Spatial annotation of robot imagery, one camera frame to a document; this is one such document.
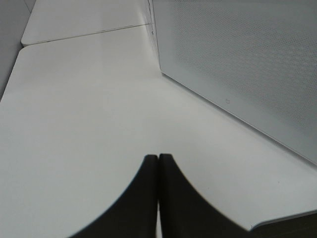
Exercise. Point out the white microwave oven body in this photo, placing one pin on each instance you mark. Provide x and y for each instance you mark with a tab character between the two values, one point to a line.
151	25

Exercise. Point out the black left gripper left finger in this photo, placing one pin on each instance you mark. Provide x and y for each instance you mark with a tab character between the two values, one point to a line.
134	213

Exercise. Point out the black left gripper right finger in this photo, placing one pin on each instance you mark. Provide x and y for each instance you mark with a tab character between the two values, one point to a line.
184	213

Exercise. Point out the white microwave door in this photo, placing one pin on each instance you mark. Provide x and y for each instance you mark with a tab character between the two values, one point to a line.
256	59

